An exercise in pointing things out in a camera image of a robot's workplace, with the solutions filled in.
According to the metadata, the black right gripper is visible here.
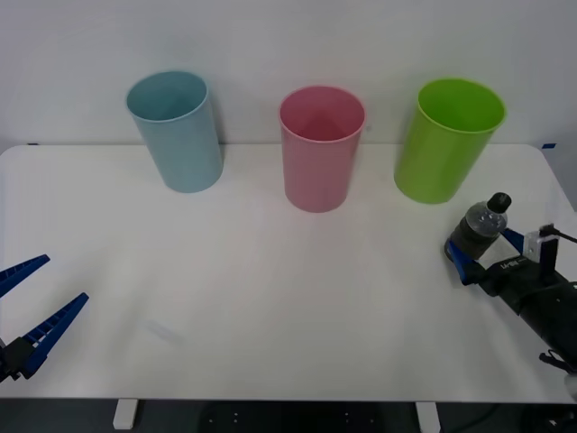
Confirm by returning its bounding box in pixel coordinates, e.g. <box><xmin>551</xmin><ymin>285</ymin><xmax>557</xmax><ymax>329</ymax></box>
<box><xmin>447</xmin><ymin>227</ymin><xmax>565</xmax><ymax>313</ymax></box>

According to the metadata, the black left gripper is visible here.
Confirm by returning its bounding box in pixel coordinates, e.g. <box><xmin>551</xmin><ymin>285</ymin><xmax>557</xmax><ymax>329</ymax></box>
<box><xmin>0</xmin><ymin>253</ymin><xmax>90</xmax><ymax>385</ymax></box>

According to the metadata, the dark plastic bottle black cap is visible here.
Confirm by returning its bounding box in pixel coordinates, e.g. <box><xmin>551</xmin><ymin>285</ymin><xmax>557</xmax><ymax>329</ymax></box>
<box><xmin>444</xmin><ymin>192</ymin><xmax>513</xmax><ymax>263</ymax></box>

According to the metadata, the green plastic bin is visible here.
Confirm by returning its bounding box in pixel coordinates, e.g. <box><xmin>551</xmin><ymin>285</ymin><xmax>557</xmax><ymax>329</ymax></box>
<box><xmin>393</xmin><ymin>78</ymin><xmax>507</xmax><ymax>206</ymax></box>

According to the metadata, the white table leg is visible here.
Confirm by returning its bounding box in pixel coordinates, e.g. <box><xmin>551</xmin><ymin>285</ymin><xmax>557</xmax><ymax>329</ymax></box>
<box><xmin>112</xmin><ymin>400</ymin><xmax>137</xmax><ymax>430</ymax></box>
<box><xmin>415</xmin><ymin>401</ymin><xmax>442</xmax><ymax>433</ymax></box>

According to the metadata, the pink plastic bin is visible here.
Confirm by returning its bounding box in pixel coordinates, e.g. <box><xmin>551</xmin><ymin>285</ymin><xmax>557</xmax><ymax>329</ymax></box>
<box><xmin>278</xmin><ymin>85</ymin><xmax>366</xmax><ymax>214</ymax></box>

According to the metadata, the pale blue plastic bin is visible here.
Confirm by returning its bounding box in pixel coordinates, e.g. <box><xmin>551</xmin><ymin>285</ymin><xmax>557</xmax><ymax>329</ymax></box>
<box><xmin>124</xmin><ymin>69</ymin><xmax>224</xmax><ymax>195</ymax></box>

